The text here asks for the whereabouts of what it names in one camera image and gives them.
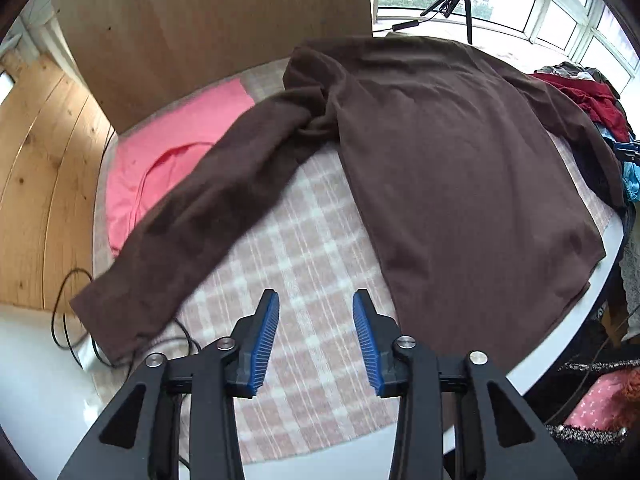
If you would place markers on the pile of mixed clothes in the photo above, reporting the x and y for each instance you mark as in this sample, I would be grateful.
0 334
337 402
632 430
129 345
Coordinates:
595 100

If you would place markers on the pink folded shirt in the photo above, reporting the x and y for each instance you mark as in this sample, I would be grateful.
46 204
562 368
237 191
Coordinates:
150 160

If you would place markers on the brown sweater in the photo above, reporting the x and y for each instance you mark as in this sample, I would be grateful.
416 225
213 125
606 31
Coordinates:
450 160

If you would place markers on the light oak board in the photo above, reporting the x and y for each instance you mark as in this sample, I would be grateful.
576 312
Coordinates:
200 25

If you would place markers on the pink dotted cloth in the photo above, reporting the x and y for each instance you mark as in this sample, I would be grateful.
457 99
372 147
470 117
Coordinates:
600 402

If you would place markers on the grey garment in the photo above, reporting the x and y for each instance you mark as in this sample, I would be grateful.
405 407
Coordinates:
570 67

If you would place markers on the knotty pine wood panel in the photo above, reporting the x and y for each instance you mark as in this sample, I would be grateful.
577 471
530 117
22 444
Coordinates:
45 185

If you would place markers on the black tripod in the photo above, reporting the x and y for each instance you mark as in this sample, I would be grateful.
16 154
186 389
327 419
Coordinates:
469 15

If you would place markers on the light blue garment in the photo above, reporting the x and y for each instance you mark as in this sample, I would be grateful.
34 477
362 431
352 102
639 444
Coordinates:
631 175

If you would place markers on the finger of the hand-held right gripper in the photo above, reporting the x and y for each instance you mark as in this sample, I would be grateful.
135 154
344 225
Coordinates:
627 150

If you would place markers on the orange knit fabric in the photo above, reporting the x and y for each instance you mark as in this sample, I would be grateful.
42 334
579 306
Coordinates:
632 395

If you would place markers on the black tweed jacket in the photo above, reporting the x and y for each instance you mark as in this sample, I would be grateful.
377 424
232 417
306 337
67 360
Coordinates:
575 447

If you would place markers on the pink plaid blanket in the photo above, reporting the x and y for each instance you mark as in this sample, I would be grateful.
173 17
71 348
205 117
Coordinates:
310 240

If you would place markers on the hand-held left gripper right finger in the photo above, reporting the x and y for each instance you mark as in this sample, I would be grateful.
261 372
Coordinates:
367 345

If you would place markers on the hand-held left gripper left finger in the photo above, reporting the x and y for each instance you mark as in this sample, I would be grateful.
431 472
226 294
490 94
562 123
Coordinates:
265 345

